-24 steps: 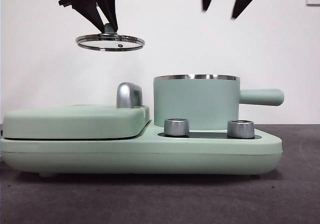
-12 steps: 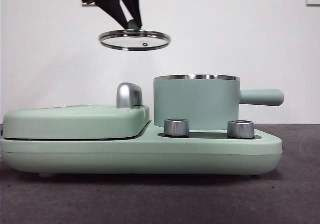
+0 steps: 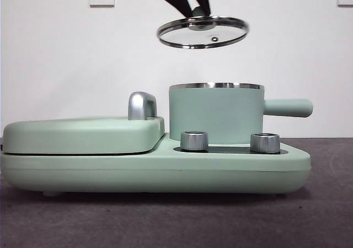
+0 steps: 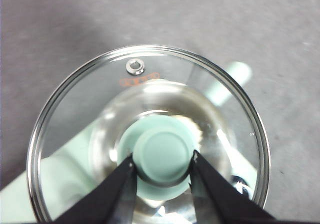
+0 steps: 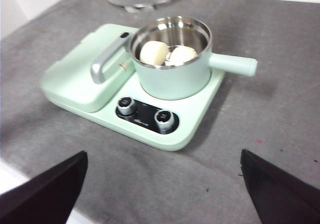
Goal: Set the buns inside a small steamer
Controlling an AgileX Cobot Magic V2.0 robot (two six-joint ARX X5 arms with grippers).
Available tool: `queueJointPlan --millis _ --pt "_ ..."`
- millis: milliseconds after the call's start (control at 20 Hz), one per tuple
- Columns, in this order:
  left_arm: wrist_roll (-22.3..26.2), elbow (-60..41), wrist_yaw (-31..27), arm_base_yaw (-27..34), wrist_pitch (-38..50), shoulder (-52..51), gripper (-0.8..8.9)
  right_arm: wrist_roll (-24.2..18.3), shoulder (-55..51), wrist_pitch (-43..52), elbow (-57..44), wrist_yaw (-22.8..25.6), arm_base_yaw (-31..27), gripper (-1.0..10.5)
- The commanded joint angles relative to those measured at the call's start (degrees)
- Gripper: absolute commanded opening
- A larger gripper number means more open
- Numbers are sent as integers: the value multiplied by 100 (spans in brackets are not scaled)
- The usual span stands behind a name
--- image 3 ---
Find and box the glass pot lid green knob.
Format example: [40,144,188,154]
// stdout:
[157,6,250,50]

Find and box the silver control knob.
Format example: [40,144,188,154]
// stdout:
[180,130,209,151]
[250,133,281,154]

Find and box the mint green breakfast machine base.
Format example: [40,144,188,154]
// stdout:
[0,141,312,198]

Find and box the mint green handled pot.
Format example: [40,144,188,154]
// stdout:
[168,81,314,146]

